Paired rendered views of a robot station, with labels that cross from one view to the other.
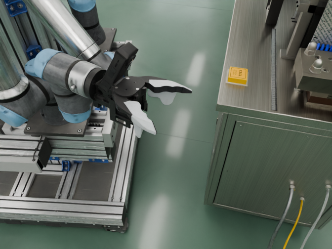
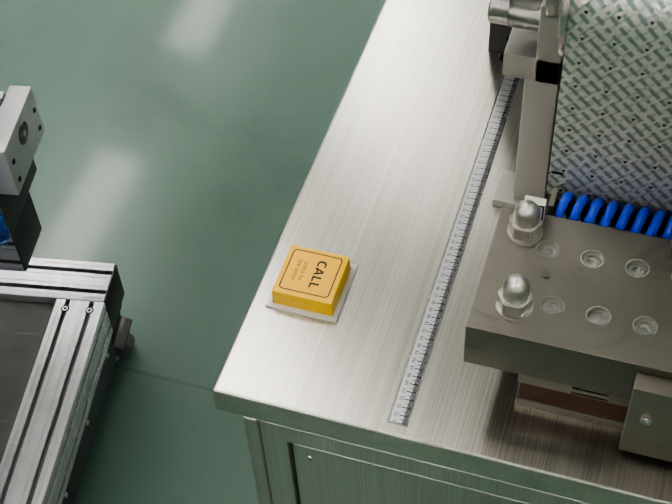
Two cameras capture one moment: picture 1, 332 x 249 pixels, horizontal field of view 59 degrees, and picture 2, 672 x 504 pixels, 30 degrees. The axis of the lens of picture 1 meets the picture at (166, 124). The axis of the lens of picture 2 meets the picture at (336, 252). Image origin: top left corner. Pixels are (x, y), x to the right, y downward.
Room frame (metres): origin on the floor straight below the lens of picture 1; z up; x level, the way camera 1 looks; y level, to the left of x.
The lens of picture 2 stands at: (0.02, -0.41, 2.01)
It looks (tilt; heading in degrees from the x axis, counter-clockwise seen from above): 51 degrees down; 7
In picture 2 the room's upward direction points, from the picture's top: 4 degrees counter-clockwise
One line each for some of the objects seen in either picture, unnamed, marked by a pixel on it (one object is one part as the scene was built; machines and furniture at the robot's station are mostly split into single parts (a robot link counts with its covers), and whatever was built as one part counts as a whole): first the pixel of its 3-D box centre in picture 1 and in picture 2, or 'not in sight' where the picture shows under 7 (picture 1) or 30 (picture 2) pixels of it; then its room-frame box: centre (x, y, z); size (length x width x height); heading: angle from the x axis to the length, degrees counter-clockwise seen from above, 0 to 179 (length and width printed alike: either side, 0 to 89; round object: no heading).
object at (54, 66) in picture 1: (61, 70); not in sight; (0.53, 0.24, 1.21); 0.11 x 0.08 x 0.09; 61
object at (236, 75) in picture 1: (237, 75); (311, 279); (0.88, -0.28, 0.91); 0.07 x 0.07 x 0.02; 77
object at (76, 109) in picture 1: (76, 96); not in sight; (0.55, 0.23, 1.12); 0.11 x 0.08 x 0.11; 151
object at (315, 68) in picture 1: (317, 65); (515, 292); (0.76, -0.49, 1.05); 0.04 x 0.04 x 0.04
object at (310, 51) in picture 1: (311, 48); (526, 218); (0.85, -0.50, 1.05); 0.04 x 0.04 x 0.04
